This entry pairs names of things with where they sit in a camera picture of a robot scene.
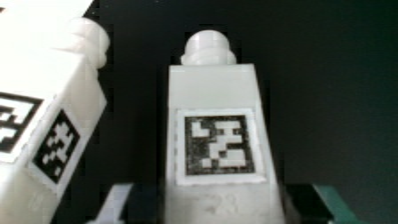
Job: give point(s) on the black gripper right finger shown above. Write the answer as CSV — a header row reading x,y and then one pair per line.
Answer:
x,y
315,205

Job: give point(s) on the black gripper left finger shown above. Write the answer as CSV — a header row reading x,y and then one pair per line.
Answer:
x,y
130,205

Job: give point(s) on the white table leg with tag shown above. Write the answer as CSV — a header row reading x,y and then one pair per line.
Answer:
x,y
221,184

